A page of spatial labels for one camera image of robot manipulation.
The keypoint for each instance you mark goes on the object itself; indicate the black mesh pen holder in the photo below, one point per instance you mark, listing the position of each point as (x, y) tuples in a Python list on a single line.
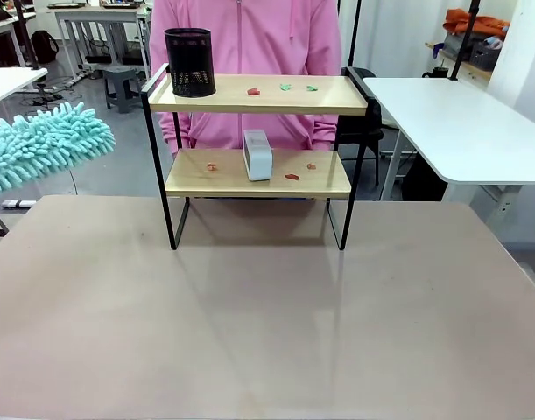
[(190, 65)]

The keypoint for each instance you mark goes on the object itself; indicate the two-tier wooden metal shelf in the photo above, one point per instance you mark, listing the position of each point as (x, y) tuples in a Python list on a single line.
[(258, 175)]

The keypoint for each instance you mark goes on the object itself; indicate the grey plastic stool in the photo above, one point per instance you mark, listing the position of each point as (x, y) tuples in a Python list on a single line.
[(120, 87)]

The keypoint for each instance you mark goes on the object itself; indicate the green paper scrap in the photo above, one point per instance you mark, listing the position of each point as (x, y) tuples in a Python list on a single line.
[(286, 87), (311, 88)]

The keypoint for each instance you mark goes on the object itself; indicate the grey storage basket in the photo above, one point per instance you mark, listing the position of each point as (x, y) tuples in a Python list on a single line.
[(484, 53)]

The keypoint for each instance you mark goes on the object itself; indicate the teal chenille duster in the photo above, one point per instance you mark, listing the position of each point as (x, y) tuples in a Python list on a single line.
[(44, 144)]

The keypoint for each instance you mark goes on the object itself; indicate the orange cloth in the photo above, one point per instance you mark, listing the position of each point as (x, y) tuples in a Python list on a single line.
[(477, 23)]

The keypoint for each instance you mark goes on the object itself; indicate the large white table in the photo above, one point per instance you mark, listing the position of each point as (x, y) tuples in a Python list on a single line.
[(459, 127)]

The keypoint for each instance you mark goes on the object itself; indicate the white background desk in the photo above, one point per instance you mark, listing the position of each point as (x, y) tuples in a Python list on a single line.
[(98, 19)]

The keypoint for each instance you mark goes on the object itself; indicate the white side table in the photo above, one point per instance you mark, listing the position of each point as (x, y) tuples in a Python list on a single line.
[(6, 83)]

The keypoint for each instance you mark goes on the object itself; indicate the black backpack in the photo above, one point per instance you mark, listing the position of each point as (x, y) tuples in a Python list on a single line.
[(44, 46)]

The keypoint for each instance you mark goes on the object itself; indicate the black office chair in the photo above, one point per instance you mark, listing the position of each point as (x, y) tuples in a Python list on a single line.
[(359, 131)]

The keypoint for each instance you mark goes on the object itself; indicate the thin black stand pole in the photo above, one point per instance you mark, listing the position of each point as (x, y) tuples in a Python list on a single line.
[(354, 32)]

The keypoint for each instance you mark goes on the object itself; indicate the person in pink hoodie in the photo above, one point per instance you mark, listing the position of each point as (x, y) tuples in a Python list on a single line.
[(267, 39)]

